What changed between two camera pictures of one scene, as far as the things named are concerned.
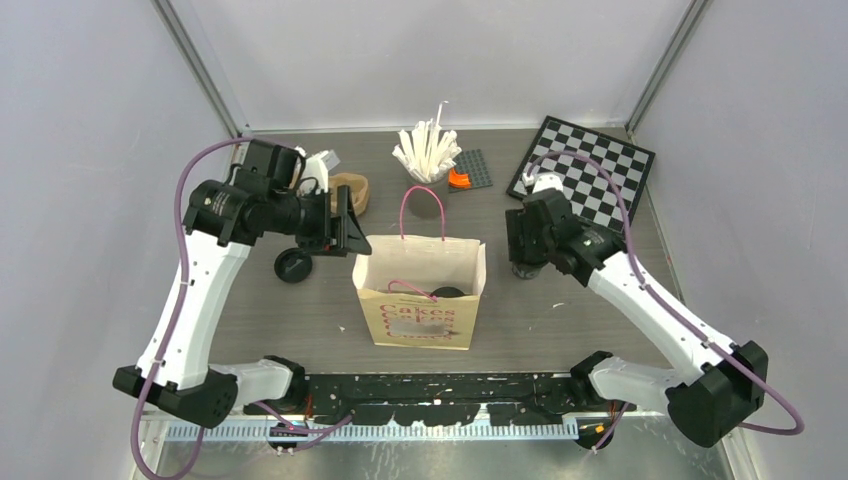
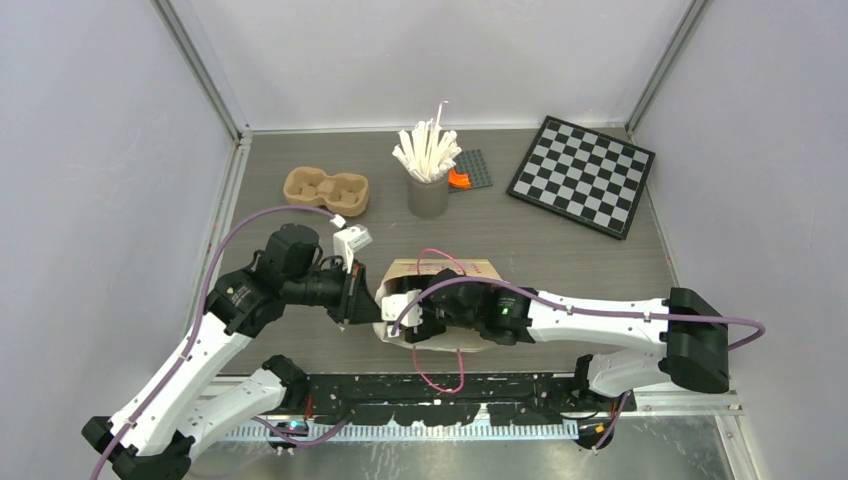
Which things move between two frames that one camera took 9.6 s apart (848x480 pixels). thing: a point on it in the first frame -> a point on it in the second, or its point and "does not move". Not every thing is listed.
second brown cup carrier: (358, 186) does not move
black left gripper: (336, 235) -> (360, 303)
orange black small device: (470, 172) does not move
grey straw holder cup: (423, 203) does not move
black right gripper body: (536, 244) -> (436, 319)
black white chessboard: (590, 190) does not move
